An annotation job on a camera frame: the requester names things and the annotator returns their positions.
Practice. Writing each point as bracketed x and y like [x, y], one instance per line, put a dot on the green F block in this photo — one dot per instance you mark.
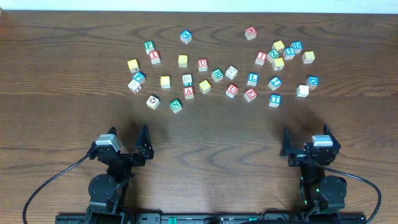
[149, 46]

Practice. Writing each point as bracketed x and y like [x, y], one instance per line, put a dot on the blue P block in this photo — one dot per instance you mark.
[139, 77]

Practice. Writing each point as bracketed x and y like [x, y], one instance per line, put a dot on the green R block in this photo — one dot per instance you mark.
[217, 75]

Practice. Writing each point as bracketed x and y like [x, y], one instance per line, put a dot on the yellow block below Z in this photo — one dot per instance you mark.
[278, 64]

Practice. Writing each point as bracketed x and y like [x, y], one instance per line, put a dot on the red u block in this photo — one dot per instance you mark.
[232, 90]
[202, 65]

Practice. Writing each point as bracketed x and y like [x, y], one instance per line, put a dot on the blue D block upper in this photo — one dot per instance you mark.
[297, 46]

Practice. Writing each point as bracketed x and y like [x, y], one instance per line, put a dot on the yellow O block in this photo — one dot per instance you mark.
[205, 86]

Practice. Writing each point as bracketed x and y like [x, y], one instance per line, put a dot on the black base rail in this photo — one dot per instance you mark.
[155, 218]

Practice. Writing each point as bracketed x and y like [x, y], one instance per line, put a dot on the yellow C block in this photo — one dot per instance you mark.
[165, 82]

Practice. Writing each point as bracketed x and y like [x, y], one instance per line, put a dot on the blue 2 block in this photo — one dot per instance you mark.
[275, 83]

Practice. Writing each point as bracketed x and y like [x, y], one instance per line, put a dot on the green Z block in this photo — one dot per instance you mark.
[272, 55]

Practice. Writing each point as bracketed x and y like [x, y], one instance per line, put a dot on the blue T block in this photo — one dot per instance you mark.
[275, 100]

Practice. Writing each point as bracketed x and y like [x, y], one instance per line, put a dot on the white face picture block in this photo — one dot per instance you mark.
[153, 102]

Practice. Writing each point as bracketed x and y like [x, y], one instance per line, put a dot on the yellow block upper right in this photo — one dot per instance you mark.
[278, 46]

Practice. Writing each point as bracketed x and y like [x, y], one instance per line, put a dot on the blue D block right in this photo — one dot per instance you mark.
[312, 82]

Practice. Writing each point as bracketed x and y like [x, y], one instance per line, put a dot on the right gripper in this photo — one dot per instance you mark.
[306, 154]

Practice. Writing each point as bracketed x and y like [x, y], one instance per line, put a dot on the blue L block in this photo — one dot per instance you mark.
[253, 79]

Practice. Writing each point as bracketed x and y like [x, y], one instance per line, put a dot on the red U block lower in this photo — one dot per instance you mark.
[232, 90]

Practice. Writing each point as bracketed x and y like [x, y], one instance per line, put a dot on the yellow 8 block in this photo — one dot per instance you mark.
[308, 57]

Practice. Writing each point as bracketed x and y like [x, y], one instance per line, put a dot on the red A block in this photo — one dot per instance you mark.
[189, 92]

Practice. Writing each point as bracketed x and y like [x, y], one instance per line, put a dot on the white picture block middle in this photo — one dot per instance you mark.
[231, 72]

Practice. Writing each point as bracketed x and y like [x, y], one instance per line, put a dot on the red E block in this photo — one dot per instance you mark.
[250, 94]

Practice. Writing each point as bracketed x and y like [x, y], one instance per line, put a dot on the red Y block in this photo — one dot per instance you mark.
[154, 57]

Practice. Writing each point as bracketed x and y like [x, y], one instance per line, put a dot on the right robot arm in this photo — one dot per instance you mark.
[323, 194]

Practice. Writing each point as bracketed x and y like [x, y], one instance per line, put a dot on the red I block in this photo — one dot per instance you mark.
[260, 58]

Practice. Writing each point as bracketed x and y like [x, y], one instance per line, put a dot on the white red block left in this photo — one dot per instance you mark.
[134, 86]

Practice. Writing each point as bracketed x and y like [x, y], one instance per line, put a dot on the yellow block far left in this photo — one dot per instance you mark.
[133, 66]

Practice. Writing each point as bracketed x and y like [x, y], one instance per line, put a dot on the yellow block upper middle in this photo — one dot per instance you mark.
[182, 60]

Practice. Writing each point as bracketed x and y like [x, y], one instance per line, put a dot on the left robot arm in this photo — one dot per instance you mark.
[108, 191]

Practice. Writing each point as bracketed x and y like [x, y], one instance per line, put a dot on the white green picture block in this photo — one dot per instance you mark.
[187, 80]

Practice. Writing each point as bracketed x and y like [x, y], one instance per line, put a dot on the blue d block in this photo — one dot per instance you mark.
[312, 82]
[297, 46]

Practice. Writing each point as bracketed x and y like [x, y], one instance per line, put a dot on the white block right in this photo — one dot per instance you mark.
[302, 91]

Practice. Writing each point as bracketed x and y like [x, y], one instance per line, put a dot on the green N block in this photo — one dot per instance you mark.
[176, 106]

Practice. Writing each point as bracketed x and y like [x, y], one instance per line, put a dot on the red U block upper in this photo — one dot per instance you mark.
[202, 65]

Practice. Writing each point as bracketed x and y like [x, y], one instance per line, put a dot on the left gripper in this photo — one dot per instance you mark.
[125, 156]

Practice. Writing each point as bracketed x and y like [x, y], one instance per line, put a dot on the blue 5 block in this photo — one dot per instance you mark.
[288, 53]

